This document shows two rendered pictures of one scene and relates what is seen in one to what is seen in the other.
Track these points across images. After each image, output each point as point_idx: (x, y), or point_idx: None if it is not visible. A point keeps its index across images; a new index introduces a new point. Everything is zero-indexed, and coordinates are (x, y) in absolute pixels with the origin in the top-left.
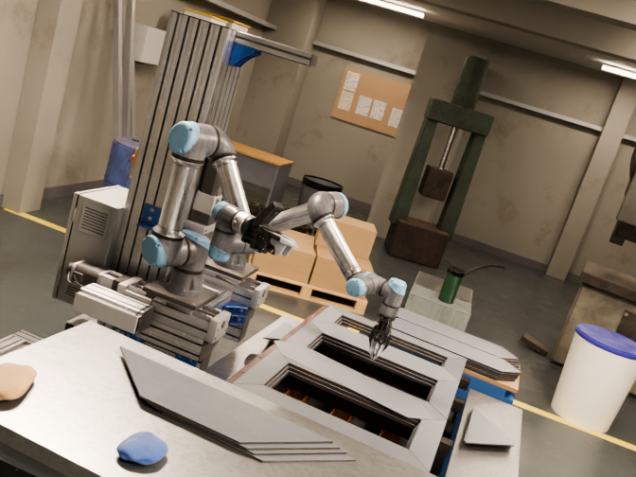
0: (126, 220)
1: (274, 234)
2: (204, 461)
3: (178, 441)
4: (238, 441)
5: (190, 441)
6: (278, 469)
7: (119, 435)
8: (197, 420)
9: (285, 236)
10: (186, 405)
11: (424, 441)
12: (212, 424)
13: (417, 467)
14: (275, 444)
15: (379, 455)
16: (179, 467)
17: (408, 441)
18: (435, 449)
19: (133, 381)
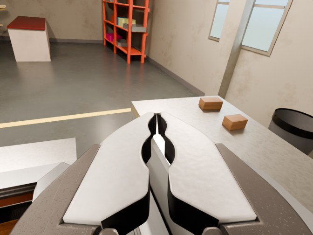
0: None
1: (247, 176)
2: (291, 179)
3: (312, 203)
4: (266, 173)
5: (301, 198)
6: (239, 155)
7: None
8: (299, 204)
9: (115, 177)
10: (309, 227)
11: (8, 179)
12: (284, 195)
13: (61, 168)
14: None
15: (157, 134)
16: (312, 183)
17: (4, 196)
18: (16, 170)
19: None
